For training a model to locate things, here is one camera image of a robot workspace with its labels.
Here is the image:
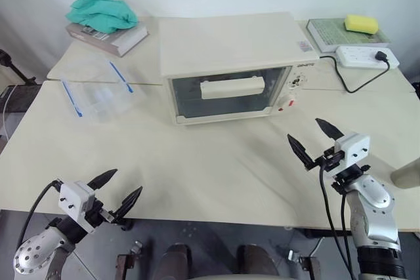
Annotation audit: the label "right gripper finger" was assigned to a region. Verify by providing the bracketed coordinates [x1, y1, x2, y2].
[287, 134, 316, 171]
[315, 117, 344, 142]

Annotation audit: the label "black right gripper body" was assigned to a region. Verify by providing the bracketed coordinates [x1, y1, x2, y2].
[310, 147, 345, 171]

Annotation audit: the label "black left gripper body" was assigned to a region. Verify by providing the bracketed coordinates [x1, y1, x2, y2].
[83, 198, 123, 229]

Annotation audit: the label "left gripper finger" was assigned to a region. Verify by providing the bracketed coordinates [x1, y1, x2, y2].
[113, 186, 144, 220]
[87, 169, 118, 192]

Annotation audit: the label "cream toaster oven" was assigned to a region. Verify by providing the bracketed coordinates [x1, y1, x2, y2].
[158, 10, 320, 127]

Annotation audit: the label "white power strip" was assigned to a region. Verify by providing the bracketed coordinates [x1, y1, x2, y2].
[335, 45, 401, 71]

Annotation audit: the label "clear plastic container blue clips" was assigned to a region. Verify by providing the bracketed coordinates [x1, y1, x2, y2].
[60, 58, 147, 121]

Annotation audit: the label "thick green book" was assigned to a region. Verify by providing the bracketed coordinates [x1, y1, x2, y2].
[306, 17, 392, 54]

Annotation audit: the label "yellow sponge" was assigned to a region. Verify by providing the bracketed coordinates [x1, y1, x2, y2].
[343, 14, 379, 35]

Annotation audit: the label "thick grey book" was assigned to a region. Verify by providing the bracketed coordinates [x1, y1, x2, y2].
[65, 20, 149, 58]

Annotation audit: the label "black stand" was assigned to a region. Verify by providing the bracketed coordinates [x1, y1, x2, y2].
[0, 49, 37, 85]

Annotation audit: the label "green crumpled cloth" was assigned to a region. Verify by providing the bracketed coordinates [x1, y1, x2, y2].
[65, 0, 140, 34]

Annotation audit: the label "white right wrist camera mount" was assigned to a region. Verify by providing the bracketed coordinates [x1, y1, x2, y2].
[330, 132, 371, 176]

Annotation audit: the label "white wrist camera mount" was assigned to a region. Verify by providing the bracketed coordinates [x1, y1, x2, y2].
[330, 132, 371, 176]
[58, 180, 100, 233]

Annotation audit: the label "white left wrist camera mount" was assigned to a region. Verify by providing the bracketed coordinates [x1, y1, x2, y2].
[58, 180, 100, 233]

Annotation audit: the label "black power cable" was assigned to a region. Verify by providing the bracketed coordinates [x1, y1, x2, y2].
[318, 50, 393, 94]

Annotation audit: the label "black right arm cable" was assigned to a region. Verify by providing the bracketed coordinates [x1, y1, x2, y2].
[320, 160, 354, 280]

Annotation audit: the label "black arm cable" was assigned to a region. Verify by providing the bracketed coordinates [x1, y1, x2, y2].
[320, 160, 354, 280]
[18, 180, 65, 248]

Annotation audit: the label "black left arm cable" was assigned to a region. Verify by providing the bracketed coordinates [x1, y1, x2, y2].
[18, 180, 65, 248]

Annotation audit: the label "glass oven door with handle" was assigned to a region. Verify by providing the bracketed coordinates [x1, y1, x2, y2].
[167, 66, 293, 121]

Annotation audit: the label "thin white cable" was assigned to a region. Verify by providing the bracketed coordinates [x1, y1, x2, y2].
[1, 85, 16, 142]

